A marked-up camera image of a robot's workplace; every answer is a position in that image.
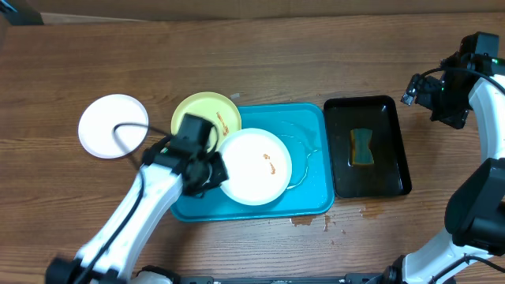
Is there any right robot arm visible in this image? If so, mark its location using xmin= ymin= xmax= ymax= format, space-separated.
xmin=362 ymin=53 xmax=504 ymax=283

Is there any teal plastic tray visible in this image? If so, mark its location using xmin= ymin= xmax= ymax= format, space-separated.
xmin=170 ymin=103 xmax=335 ymax=222

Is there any white plate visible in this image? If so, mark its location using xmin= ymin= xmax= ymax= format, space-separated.
xmin=78 ymin=94 xmax=149 ymax=159
xmin=219 ymin=128 xmax=292 ymax=206

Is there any black rectangular water tray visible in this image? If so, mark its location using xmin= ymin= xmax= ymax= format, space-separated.
xmin=324 ymin=95 xmax=412 ymax=199

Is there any yellow-green plate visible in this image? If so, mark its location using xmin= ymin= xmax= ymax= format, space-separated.
xmin=170 ymin=92 xmax=241 ymax=151

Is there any yellow green sponge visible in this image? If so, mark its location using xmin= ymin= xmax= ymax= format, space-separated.
xmin=350 ymin=128 xmax=374 ymax=166

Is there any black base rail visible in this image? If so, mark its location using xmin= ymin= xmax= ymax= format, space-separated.
xmin=136 ymin=266 xmax=457 ymax=284

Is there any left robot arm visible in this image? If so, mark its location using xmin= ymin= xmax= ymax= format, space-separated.
xmin=45 ymin=137 xmax=228 ymax=283

